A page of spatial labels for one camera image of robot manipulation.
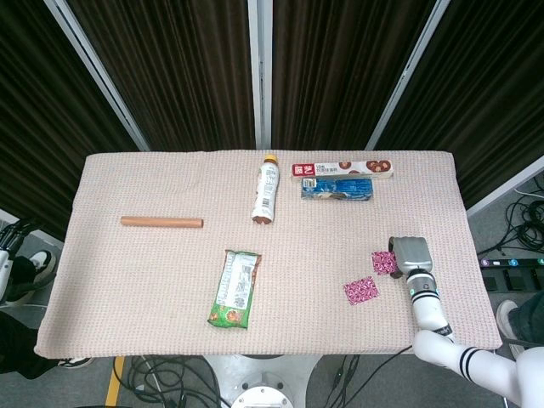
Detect yellow floor tape strip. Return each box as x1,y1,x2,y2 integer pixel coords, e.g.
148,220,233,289
105,355,127,407

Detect white grey shoe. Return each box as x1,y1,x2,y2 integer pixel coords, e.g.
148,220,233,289
496,299,520,343

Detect blue cookie package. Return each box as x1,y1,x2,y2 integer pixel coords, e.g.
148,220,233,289
300,177,375,201

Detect black floor cable bundle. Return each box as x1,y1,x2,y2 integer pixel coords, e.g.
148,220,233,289
125,355,222,408
479,178,544,256

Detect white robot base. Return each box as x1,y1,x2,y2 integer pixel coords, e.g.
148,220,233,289
203,354,322,408

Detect white brown drink bottle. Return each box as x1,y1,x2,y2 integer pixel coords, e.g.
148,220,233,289
251,154,281,225

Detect blue jeans leg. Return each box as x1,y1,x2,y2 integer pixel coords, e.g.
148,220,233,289
507,292,544,343

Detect red white cookie box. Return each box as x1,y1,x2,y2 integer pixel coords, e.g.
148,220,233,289
291,159,395,180

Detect pink patterned packet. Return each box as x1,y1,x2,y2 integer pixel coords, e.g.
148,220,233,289
371,250,400,276
343,275,380,306

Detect wooden rolling stick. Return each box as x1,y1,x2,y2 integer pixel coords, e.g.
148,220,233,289
120,216,205,229

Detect black foot pedal board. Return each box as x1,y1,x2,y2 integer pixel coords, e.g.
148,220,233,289
484,269,544,292

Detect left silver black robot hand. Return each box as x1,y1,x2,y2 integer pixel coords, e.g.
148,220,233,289
0,219,33,277

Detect black trousers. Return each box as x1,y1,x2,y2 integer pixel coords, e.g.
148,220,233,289
0,305,59,381

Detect white metal divider post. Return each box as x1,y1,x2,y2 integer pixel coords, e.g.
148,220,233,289
42,0,150,152
365,0,451,150
247,0,273,150

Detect black white sneaker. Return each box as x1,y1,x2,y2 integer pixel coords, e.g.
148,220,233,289
57,356,95,370
12,249,57,299

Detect pink waffle tablecloth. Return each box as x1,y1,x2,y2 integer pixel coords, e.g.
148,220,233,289
33,149,502,360

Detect white divider base rail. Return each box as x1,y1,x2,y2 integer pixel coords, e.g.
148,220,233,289
465,153,544,218

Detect green snack bag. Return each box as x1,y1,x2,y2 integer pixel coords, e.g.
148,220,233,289
207,249,262,330

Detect dark curtain panel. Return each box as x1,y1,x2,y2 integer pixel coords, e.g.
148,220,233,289
376,0,544,209
0,0,141,239
67,0,256,152
271,0,439,150

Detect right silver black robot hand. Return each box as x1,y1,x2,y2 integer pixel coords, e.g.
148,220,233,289
388,235,434,281

